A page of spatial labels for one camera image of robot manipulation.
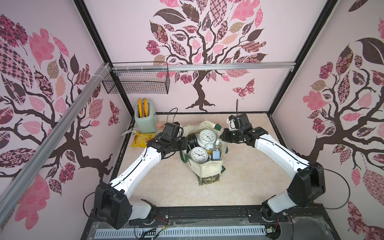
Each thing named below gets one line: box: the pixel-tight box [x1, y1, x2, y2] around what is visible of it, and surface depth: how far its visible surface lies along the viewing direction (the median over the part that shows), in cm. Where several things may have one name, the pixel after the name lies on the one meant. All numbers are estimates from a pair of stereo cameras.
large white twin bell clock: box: [188, 146, 209, 164], surface depth 82 cm
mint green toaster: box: [134, 99, 158, 134], surface depth 100 cm
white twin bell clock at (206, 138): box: [195, 129, 220, 150], surface depth 85 cm
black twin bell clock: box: [187, 133, 200, 150], surface depth 87 cm
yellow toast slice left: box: [138, 98, 143, 118], surface depth 97 cm
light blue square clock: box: [212, 149, 220, 161], surface depth 79 cm
